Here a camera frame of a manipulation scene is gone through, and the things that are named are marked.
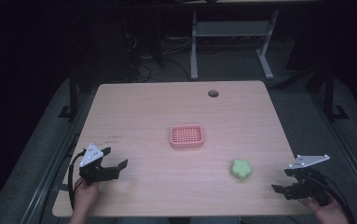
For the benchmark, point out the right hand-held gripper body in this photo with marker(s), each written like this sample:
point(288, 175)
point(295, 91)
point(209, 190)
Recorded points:
point(306, 186)

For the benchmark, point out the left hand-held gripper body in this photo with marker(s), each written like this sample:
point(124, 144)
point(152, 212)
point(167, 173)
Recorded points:
point(96, 174)

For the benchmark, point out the green flower-shaped soap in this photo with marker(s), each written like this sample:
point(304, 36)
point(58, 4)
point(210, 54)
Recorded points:
point(241, 169)

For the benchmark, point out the pink soap dish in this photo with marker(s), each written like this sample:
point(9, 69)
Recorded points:
point(187, 136)

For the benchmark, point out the person's left hand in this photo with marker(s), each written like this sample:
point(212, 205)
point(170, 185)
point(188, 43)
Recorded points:
point(85, 196)

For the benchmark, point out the person's right hand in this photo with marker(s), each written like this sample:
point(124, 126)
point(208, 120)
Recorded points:
point(328, 213)

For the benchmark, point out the black metal stand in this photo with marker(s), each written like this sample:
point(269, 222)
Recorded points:
point(330, 93)
point(72, 96)

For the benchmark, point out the white metal table frame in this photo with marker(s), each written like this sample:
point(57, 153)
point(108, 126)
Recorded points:
point(229, 28)

